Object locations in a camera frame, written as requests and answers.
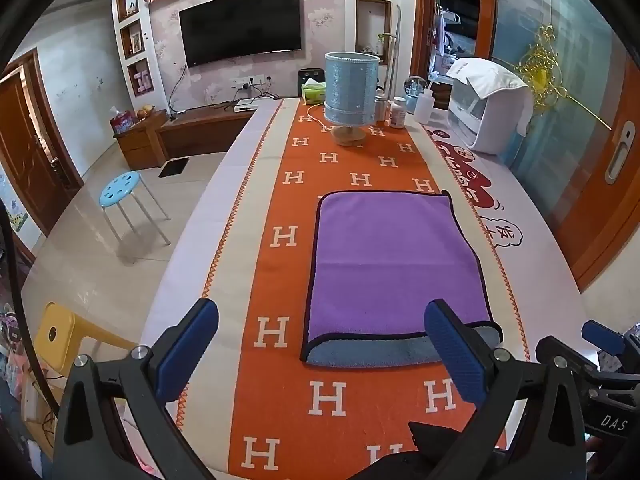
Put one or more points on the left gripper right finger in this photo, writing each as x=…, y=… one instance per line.
x=527, y=422

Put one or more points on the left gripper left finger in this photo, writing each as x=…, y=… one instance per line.
x=90, y=439

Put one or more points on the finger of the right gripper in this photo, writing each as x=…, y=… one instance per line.
x=602, y=335

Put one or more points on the purple grey microfiber towel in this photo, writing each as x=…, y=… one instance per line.
x=379, y=258

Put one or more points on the white tablecloth with red print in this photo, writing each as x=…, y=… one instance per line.
x=544, y=289

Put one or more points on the yellow plastic stool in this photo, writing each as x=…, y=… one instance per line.
x=63, y=335

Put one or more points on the orange H pattern table runner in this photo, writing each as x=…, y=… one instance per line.
x=252, y=407

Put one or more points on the black floor mat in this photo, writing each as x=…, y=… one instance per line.
x=173, y=167

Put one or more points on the brown wooden door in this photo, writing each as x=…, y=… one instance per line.
x=33, y=153

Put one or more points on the white countertop appliance with cloth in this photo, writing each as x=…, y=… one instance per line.
x=488, y=104

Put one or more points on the wooden tv cabinet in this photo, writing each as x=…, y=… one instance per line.
x=156, y=139

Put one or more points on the gold chinese knot ornament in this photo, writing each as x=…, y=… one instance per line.
x=539, y=67

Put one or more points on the white squeeze bottle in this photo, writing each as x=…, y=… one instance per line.
x=425, y=103

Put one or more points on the white set-top box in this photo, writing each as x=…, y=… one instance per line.
x=250, y=104

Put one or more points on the white pill bottle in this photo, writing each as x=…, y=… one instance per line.
x=398, y=110

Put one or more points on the glass snow globe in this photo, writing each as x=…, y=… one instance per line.
x=414, y=86

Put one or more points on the silver drink can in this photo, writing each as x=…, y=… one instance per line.
x=380, y=107

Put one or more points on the green tissue box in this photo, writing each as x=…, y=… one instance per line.
x=313, y=92

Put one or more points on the blue shade table lamp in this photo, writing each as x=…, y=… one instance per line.
x=351, y=79

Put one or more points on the black flat screen television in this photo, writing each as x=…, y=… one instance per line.
x=220, y=29

